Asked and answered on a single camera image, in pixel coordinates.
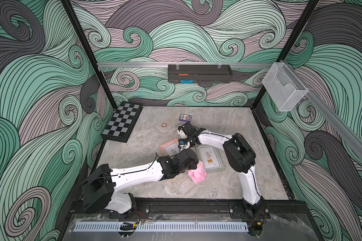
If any black and grey chessboard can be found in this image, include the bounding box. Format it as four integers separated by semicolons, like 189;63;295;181
102;102;143;143

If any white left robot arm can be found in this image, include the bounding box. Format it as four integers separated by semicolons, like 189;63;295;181
80;149;199;214

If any black corner post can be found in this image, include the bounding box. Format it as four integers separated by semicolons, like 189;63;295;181
61;0;118;111
251;1;319;113

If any pink cloth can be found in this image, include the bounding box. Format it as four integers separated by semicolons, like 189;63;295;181
188;161;207;184

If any black corner post right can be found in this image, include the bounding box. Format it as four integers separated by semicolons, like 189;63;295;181
251;1;319;113

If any black wall tray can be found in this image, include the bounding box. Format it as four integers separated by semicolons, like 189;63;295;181
168;64;233;84

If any pink picture frame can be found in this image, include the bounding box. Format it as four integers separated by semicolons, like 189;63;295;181
159;138;180;157

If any aluminium rail wall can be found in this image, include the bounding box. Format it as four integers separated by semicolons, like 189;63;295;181
280;60;362;164
97;61;273;69

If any white slotted cable duct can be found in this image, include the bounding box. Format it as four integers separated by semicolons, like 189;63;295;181
72;221;248;232

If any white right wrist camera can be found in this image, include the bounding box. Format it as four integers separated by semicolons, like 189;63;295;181
177;126;187;139

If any black corner post left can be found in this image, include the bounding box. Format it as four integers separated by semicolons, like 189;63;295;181
61;0;118;111

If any aluminium rail back wall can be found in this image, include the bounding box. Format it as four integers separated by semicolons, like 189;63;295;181
97;61;273;69

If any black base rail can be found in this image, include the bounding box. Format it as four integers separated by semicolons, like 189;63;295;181
69;198;310;219

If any green picture frame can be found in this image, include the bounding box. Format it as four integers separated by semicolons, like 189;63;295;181
195;145;225;173

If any aluminium rail right wall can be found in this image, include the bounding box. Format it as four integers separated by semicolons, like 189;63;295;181
280;60;362;164

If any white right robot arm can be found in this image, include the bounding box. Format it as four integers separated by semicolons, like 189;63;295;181
178;122;265;219

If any blue card box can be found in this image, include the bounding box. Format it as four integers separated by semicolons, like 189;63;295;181
179;113;192;122

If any clear plastic wall holder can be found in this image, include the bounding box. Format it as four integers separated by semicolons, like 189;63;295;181
262;62;308;112

